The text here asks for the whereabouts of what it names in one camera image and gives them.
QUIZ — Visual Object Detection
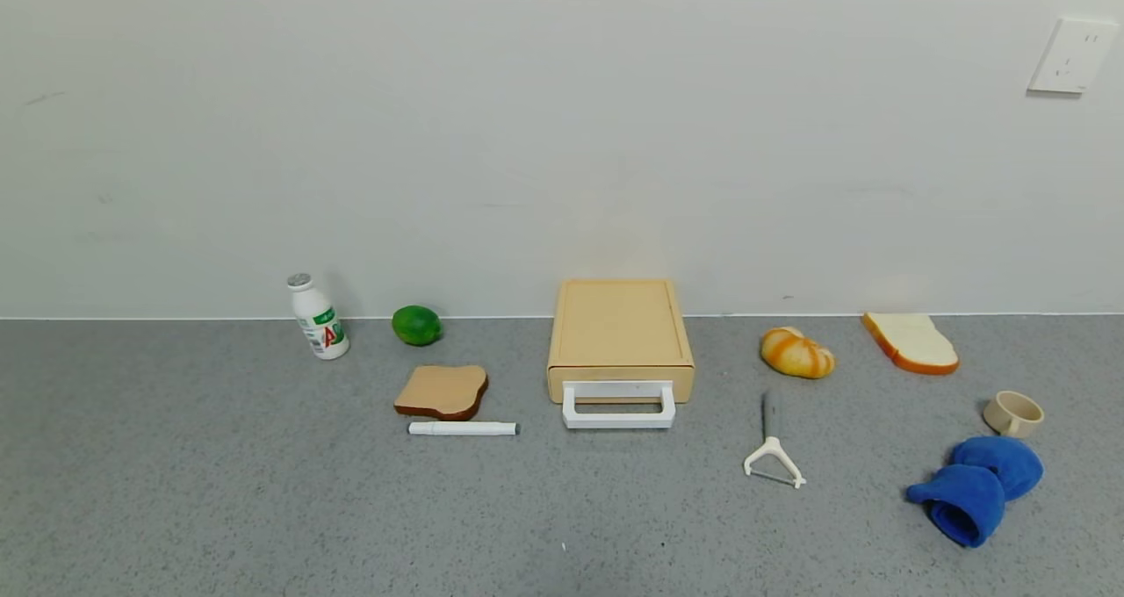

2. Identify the orange striped bread roll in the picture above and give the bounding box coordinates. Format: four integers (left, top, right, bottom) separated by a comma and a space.
760, 327, 836, 379

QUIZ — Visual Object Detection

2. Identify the beige cup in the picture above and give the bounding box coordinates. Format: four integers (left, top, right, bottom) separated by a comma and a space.
983, 391, 1046, 438

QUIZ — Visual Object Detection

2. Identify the brown toast slice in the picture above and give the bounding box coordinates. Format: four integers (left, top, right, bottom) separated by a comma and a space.
393, 365, 489, 421

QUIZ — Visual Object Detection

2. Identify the white marker pen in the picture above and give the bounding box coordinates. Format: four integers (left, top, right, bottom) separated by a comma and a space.
407, 421, 521, 437

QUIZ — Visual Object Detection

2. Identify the yellow drawer with white handle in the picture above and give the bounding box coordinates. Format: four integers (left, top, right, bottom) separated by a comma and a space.
549, 367, 695, 430

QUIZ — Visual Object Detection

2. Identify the white bread slice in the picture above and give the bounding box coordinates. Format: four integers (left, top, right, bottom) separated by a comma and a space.
861, 312, 961, 376

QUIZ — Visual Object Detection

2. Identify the yellow drawer cabinet case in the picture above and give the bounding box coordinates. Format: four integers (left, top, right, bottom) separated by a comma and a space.
547, 278, 695, 403

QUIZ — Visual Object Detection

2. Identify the blue cloth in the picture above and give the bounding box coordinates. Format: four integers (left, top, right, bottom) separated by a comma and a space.
906, 435, 1045, 549

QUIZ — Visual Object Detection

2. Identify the white Y-shaped peeler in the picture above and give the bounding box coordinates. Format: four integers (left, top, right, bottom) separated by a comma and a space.
743, 392, 807, 490

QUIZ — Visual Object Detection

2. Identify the white wall socket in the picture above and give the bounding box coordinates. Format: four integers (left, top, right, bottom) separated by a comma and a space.
1027, 16, 1120, 97

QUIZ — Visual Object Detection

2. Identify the green lime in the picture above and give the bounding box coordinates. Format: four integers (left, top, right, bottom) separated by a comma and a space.
392, 306, 443, 347

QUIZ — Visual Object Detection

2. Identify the white milk drink bottle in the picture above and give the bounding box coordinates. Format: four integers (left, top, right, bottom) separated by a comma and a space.
286, 272, 350, 360

